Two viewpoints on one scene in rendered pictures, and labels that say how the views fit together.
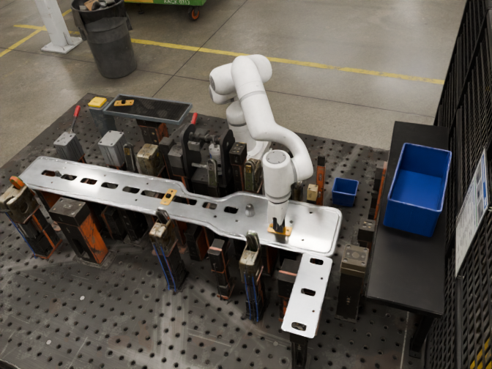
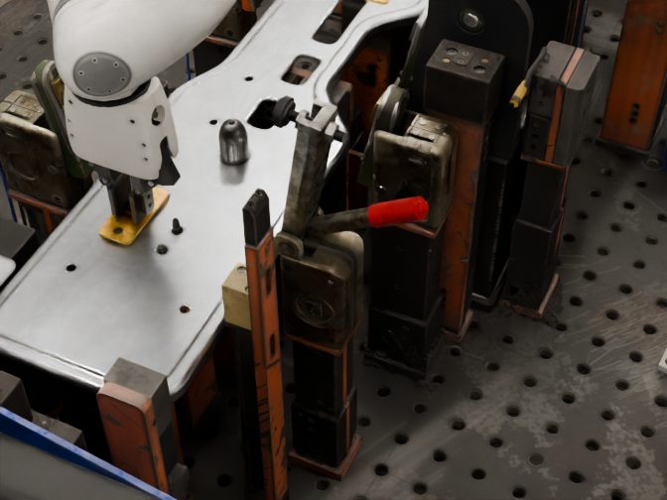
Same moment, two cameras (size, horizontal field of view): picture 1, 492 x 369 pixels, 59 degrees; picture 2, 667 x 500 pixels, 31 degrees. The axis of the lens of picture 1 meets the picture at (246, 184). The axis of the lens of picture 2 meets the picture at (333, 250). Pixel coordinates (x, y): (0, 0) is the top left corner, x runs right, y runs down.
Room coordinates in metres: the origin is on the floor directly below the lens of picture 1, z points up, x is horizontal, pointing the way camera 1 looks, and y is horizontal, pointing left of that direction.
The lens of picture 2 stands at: (1.21, -0.99, 1.90)
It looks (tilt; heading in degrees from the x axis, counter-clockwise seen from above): 47 degrees down; 92
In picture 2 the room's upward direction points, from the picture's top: straight up
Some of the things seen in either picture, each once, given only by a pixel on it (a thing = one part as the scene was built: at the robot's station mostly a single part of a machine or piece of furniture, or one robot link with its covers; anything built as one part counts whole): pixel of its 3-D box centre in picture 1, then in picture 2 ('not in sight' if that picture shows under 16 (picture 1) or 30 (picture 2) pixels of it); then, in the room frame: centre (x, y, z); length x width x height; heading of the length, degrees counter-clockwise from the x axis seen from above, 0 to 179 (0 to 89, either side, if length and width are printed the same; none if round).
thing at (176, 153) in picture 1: (187, 181); not in sight; (1.41, 0.26, 0.89); 0.13 x 0.11 x 0.38; 156
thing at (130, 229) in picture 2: (279, 228); (133, 209); (0.98, -0.10, 1.01); 0.08 x 0.04 x 0.01; 66
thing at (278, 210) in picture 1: (278, 204); (116, 116); (0.98, -0.10, 1.14); 0.10 x 0.07 x 0.11; 157
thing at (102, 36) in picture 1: (107, 36); not in sight; (4.18, 1.18, 0.36); 0.54 x 0.50 x 0.73; 152
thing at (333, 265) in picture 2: (294, 210); (324, 358); (1.18, -0.18, 0.88); 0.07 x 0.06 x 0.35; 156
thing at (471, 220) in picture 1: (473, 214); not in sight; (0.72, -0.59, 1.30); 0.23 x 0.02 x 0.31; 156
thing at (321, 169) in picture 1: (319, 204); (269, 383); (1.13, -0.27, 0.95); 0.03 x 0.01 x 0.50; 66
